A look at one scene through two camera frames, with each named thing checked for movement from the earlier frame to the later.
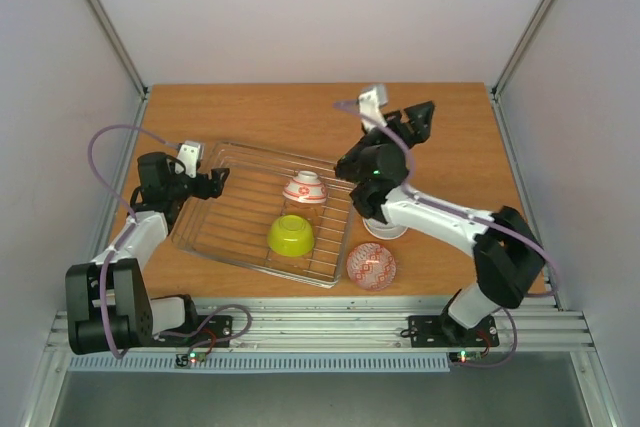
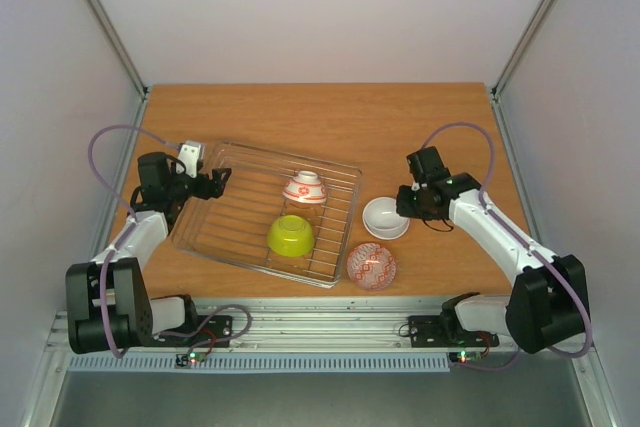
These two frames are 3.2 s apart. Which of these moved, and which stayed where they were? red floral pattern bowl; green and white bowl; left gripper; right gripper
Moved: right gripper
Stayed: green and white bowl; left gripper; red floral pattern bowl
